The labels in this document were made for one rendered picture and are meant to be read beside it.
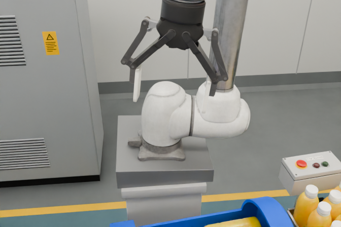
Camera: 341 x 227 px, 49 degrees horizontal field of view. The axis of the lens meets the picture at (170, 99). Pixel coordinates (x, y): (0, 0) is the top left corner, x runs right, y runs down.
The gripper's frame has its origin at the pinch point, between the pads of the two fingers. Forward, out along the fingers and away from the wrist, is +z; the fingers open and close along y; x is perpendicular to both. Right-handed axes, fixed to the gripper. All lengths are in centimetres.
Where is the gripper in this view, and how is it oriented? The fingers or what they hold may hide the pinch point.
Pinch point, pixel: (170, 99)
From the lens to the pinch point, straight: 73.2
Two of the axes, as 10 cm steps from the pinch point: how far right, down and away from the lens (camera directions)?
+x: -1.3, 4.8, -8.7
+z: -1.2, 8.6, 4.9
